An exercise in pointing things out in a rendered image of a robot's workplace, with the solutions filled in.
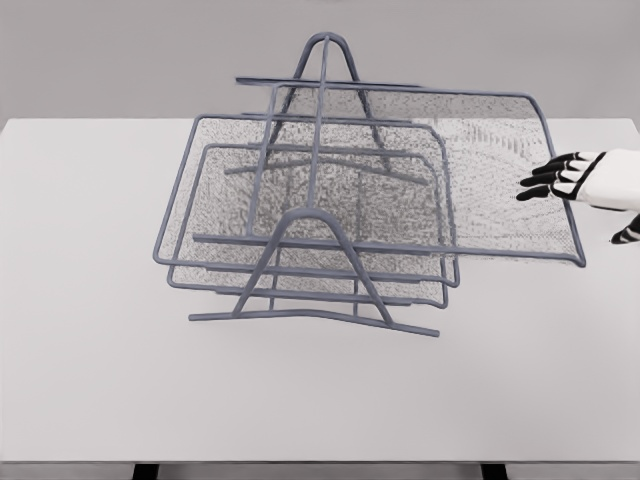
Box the large grey mesh file tray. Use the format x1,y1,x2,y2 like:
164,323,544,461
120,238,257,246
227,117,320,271
247,83,587,269

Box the small grey mesh file tray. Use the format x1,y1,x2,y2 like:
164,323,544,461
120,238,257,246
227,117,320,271
167,143,450,309

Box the medium grey mesh file tray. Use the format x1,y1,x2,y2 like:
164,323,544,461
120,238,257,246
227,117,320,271
151,113,459,290

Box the grey wire tray rack frame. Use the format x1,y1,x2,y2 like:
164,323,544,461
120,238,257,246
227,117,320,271
188,32,441,339

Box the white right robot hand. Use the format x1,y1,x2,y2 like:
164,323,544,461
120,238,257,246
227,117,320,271
516,149,640,246

